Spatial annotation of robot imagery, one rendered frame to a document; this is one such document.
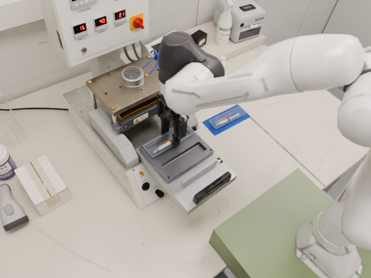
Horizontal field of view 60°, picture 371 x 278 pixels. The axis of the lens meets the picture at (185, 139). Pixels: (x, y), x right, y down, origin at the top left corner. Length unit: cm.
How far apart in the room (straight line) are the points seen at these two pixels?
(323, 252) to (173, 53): 73
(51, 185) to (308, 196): 93
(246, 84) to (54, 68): 120
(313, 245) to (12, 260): 97
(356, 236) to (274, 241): 37
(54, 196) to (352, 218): 93
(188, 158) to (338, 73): 62
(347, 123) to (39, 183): 102
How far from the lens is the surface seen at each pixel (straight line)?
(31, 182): 128
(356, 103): 62
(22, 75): 167
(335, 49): 63
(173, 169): 107
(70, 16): 107
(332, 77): 64
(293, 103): 174
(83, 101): 135
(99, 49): 117
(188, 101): 73
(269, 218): 118
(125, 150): 110
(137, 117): 111
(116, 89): 112
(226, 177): 104
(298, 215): 122
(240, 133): 151
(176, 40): 80
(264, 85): 66
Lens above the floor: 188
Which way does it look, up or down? 52 degrees down
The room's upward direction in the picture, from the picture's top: 8 degrees clockwise
